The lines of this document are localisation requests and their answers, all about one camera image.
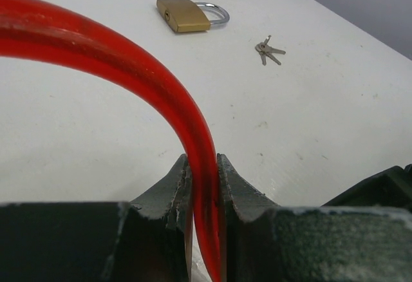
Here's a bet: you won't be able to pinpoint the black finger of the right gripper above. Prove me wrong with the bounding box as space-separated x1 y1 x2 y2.
325 164 411 211

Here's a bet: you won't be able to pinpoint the red cable lock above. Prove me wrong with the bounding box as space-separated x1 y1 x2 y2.
1 0 221 281

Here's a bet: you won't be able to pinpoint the large brass padlock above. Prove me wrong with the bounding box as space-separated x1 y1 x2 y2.
156 0 230 33

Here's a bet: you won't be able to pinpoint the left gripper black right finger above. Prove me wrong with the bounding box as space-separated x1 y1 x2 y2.
218 154 411 281

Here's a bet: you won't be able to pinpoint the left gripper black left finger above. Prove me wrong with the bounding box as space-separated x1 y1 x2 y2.
1 155 192 281

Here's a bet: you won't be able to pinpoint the large padlock keys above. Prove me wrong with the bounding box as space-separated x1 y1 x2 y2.
255 35 286 66

